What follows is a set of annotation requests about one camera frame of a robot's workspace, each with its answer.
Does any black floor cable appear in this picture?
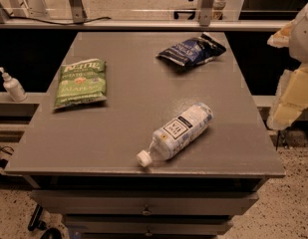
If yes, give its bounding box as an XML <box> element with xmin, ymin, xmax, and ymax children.
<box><xmin>0</xmin><ymin>140</ymin><xmax>15</xmax><ymax>169</ymax></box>

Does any upper grey drawer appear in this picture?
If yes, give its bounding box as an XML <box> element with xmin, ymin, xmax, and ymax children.
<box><xmin>31</xmin><ymin>190</ymin><xmax>258</xmax><ymax>216</ymax></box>

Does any black cable on ledge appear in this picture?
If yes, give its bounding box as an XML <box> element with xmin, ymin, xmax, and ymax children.
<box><xmin>7</xmin><ymin>15</ymin><xmax>112</xmax><ymax>26</ymax></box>

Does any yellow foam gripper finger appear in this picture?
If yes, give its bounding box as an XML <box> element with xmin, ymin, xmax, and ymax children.
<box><xmin>266</xmin><ymin>64</ymin><xmax>308</xmax><ymax>130</ymax></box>
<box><xmin>267</xmin><ymin>20</ymin><xmax>294</xmax><ymax>48</ymax></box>

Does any green jalapeno chip bag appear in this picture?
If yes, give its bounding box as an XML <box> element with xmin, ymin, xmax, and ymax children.
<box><xmin>54</xmin><ymin>59</ymin><xmax>107</xmax><ymax>110</ymax></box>

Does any grey drawer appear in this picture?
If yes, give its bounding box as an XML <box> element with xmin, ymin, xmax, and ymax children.
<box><xmin>31</xmin><ymin>190</ymin><xmax>258</xmax><ymax>216</ymax></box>
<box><xmin>64</xmin><ymin>215</ymin><xmax>233</xmax><ymax>236</ymax></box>

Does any plastic water bottle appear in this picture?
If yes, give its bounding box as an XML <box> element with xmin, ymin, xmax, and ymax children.
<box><xmin>137</xmin><ymin>103</ymin><xmax>213</xmax><ymax>167</ymax></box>

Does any black caster wheel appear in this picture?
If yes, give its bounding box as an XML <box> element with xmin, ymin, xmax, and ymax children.
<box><xmin>27</xmin><ymin>204</ymin><xmax>62</xmax><ymax>239</ymax></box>

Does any white pump dispenser bottle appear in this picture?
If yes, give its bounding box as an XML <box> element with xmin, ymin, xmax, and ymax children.
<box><xmin>0</xmin><ymin>67</ymin><xmax>27</xmax><ymax>102</ymax></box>

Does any blue chip bag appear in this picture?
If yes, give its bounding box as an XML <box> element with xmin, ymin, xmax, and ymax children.
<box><xmin>157</xmin><ymin>32</ymin><xmax>226</xmax><ymax>68</ymax></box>

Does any lower grey drawer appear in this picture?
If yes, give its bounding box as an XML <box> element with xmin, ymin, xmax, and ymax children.
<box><xmin>64</xmin><ymin>215</ymin><xmax>233</xmax><ymax>236</ymax></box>

